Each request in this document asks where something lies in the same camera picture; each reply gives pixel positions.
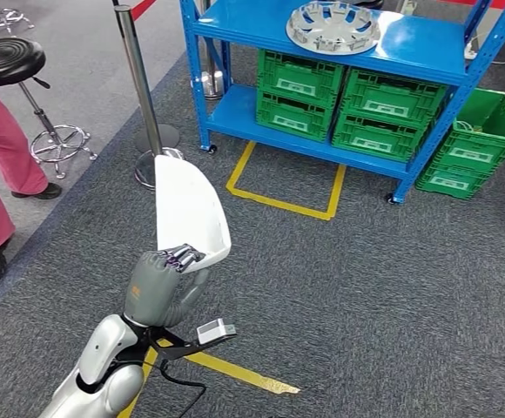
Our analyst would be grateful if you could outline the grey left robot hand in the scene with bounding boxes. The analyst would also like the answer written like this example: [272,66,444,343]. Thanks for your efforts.
[123,244,211,330]

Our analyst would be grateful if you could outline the white plastic shell part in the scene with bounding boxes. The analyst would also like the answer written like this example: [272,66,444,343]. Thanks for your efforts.
[154,154,232,273]

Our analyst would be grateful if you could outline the blue metal shelf rack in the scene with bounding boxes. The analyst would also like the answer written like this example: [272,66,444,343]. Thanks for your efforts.
[180,0,505,206]

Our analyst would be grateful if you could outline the yellow tape square outline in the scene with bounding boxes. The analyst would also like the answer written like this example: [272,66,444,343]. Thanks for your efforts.
[116,339,301,418]

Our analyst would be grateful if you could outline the green plastic crate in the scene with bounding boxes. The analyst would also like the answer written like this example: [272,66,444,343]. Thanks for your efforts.
[331,111,430,164]
[340,68,449,129]
[255,89,337,144]
[257,49,346,110]
[430,87,505,175]
[414,163,493,201]

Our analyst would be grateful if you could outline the black stool chrome base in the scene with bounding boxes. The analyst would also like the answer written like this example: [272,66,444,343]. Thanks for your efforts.
[0,0,36,39]
[0,37,99,181]

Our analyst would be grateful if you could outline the grey plastic hubcap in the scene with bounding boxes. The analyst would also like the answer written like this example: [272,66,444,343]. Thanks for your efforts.
[285,1,382,57]

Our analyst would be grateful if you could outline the black camera bracket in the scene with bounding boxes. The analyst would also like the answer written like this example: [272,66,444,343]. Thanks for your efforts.
[135,322,202,361]

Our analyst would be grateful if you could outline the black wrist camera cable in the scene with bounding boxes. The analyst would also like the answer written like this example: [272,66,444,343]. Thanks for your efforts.
[159,360,208,418]

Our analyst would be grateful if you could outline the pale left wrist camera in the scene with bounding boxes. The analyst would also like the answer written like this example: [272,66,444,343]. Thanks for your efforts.
[196,318,237,346]

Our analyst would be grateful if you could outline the chrome stanchion post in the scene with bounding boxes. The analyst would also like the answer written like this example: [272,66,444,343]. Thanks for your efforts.
[199,0,232,100]
[113,4,185,192]

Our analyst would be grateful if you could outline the white cable bundle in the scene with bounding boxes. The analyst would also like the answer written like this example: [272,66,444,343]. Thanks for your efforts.
[463,23,505,65]

